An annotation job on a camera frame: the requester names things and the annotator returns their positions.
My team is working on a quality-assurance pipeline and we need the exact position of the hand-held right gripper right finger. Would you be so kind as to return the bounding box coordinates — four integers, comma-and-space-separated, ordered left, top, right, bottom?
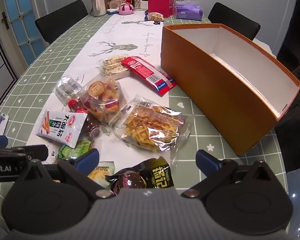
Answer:
181, 149, 285, 200

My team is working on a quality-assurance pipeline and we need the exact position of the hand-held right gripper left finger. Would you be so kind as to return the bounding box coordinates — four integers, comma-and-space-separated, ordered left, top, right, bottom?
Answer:
14, 149, 115, 200

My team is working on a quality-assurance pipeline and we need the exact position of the green snack packet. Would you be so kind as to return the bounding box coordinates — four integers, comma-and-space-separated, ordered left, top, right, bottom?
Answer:
55, 140, 94, 161

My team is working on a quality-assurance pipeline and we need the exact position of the white snack packet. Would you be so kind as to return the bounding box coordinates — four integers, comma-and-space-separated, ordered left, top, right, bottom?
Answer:
33, 110, 88, 148

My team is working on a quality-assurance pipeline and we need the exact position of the black snack packet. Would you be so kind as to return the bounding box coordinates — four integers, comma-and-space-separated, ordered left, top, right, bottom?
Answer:
106, 156, 175, 196

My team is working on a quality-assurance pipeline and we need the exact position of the clear bag of pastries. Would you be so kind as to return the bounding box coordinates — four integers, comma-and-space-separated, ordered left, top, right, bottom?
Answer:
79, 77, 129, 124

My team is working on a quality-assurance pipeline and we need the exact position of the orange cardboard box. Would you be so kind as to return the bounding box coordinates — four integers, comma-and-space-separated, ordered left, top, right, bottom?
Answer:
161, 23, 300, 157

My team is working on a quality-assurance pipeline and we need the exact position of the yellow pastry packet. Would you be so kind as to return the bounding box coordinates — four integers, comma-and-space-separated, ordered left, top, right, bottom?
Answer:
87, 160, 115, 188

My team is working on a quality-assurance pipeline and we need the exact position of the green checked tablecloth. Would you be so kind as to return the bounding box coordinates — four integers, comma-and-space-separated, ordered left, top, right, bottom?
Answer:
0, 7, 290, 240

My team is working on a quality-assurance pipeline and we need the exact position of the small cola bottle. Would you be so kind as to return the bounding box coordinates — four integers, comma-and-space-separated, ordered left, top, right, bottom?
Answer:
67, 99, 102, 139

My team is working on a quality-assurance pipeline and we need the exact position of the grey cabinet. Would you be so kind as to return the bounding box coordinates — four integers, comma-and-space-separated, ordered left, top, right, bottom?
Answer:
0, 40, 18, 113

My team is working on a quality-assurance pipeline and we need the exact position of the clear bag of waffles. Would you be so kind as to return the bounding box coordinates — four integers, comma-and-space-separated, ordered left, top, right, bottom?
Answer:
114, 95, 192, 153

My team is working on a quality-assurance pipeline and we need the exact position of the silver grey snack packet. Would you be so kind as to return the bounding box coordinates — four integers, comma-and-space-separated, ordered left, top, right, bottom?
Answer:
54, 76, 82, 105

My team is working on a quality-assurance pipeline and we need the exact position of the clear pack of nut bars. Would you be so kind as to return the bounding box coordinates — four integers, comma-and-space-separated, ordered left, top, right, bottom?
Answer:
99, 55, 134, 79

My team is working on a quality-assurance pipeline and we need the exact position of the red snack packet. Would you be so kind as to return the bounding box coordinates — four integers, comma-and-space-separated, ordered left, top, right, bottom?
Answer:
120, 56, 177, 97

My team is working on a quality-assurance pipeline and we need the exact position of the white printed table runner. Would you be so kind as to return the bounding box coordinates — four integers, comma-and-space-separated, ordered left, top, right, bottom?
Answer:
26, 11, 190, 172

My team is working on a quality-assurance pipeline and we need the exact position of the folded cream cloth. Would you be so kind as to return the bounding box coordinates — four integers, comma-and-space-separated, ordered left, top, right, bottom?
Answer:
251, 38, 278, 57

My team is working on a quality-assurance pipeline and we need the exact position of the blue glass-pane door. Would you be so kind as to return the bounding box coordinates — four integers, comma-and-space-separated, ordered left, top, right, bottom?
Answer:
0, 0, 47, 60

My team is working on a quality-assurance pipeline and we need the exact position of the black chair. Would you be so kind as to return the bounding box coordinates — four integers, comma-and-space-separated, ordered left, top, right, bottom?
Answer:
35, 0, 89, 44
207, 2, 261, 40

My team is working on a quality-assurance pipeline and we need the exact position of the purple tissue pack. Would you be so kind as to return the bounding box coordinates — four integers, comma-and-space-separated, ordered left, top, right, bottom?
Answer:
173, 1, 204, 20

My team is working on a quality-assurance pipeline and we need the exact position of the small clear snack bag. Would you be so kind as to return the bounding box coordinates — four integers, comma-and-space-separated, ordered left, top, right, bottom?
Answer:
147, 12, 165, 22

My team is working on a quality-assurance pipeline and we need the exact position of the white water bottle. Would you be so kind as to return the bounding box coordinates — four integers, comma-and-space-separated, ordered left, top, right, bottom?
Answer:
93, 0, 107, 17

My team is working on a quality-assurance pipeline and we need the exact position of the pink round container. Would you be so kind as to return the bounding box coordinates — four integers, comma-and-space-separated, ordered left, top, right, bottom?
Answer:
119, 2, 135, 15

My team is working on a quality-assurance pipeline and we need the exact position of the small beige radio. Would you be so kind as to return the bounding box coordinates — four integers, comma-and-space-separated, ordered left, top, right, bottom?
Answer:
107, 0, 123, 10

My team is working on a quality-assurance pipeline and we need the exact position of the pink gift box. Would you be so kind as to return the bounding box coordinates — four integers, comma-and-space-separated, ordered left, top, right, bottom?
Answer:
147, 0, 175, 18

